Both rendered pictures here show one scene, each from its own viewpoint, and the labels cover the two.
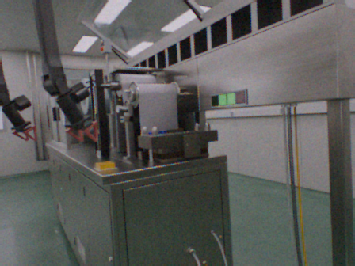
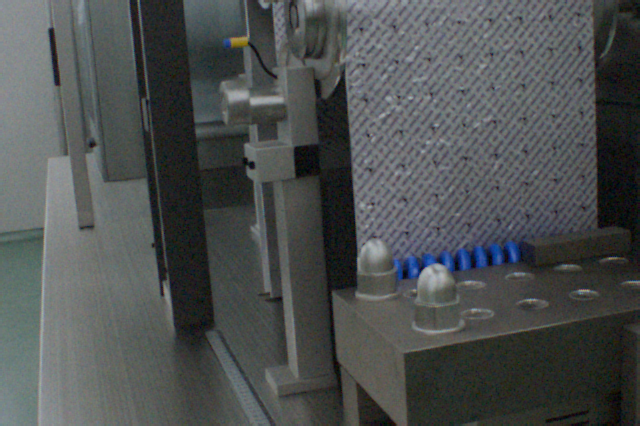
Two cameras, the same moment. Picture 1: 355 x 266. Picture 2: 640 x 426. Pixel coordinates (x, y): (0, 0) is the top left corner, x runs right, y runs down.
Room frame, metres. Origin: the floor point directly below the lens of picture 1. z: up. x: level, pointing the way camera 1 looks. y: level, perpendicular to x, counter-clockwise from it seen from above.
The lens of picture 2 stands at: (0.65, 0.00, 1.24)
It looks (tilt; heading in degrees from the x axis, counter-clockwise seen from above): 11 degrees down; 15
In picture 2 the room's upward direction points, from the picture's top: 4 degrees counter-clockwise
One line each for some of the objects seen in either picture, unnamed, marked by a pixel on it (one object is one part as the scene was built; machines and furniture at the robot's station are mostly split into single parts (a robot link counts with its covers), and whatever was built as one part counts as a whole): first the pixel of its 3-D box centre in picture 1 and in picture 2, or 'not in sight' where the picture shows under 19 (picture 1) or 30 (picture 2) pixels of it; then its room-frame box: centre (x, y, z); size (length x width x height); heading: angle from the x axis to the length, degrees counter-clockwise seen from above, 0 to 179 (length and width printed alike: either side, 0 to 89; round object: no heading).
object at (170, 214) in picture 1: (105, 199); not in sight; (2.28, 0.65, 0.43); 2.52 x 0.64 x 0.86; 31
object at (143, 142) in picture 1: (178, 138); (600, 312); (1.38, -0.02, 1.00); 0.40 x 0.16 x 0.06; 121
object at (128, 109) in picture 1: (127, 131); (286, 232); (1.46, 0.26, 1.05); 0.06 x 0.05 x 0.31; 121
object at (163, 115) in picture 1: (159, 118); (480, 162); (1.46, 0.08, 1.11); 0.23 x 0.01 x 0.18; 121
